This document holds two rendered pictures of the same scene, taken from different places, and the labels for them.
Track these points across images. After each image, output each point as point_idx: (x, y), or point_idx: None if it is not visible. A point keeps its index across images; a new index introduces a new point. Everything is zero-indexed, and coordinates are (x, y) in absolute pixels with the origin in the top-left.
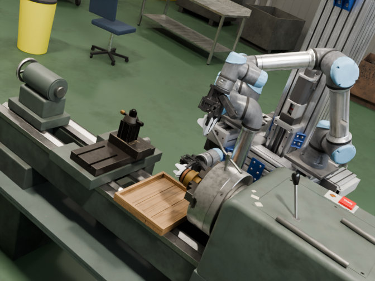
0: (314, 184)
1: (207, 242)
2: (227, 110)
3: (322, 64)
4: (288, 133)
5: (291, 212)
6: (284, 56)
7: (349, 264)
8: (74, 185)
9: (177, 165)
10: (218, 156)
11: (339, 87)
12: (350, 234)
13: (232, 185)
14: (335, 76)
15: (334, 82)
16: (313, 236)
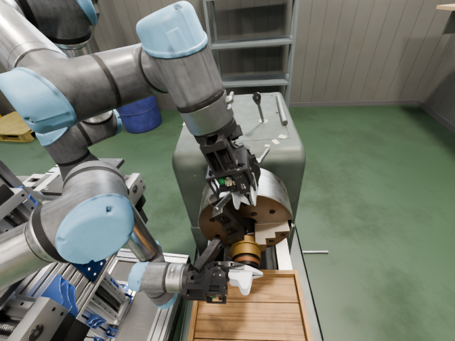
0: (185, 132)
1: (297, 201)
2: (240, 132)
3: (37, 7)
4: (26, 202)
5: (260, 124)
6: (18, 17)
7: (272, 99)
8: None
9: (247, 282)
10: (152, 262)
11: (90, 29)
12: (237, 105)
13: (266, 170)
14: (92, 5)
15: (92, 19)
16: (270, 111)
